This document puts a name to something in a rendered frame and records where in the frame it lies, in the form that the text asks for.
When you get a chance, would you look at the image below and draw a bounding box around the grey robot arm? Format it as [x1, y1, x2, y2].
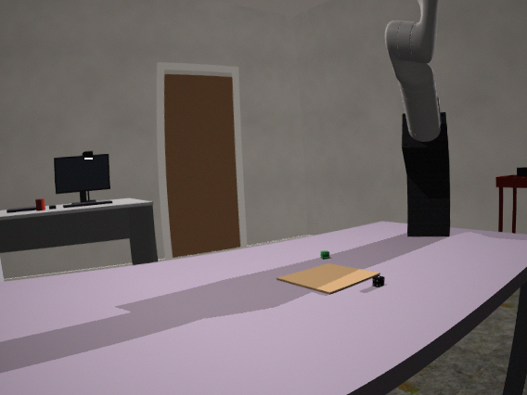
[385, 0, 442, 142]

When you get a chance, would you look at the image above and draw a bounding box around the tan flat mat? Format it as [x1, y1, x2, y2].
[276, 263, 380, 295]

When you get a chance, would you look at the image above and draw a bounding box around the black die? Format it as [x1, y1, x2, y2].
[372, 275, 384, 287]

